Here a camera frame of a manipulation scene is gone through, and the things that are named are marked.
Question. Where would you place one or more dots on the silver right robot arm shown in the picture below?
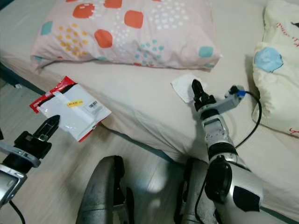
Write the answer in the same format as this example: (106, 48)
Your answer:
(238, 186)

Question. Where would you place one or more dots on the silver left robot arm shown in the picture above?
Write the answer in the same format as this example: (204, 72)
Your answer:
(11, 184)

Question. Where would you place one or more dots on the grey left robot leg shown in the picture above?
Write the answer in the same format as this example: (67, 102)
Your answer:
(103, 196)

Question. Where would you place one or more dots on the white paper tissue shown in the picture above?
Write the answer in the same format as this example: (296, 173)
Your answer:
(182, 87)

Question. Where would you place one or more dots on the mattress with cream sheet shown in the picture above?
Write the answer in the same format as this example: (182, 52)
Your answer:
(149, 112)

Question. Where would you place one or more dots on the red and white plastic package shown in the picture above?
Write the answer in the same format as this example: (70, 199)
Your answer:
(74, 112)

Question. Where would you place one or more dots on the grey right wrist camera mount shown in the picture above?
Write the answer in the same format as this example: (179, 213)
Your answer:
(226, 103)

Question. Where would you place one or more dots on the cream cartoon print quilt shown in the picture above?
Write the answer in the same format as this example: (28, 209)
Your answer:
(278, 93)

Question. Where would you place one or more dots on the pink patterned pillow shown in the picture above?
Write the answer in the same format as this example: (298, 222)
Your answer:
(121, 39)

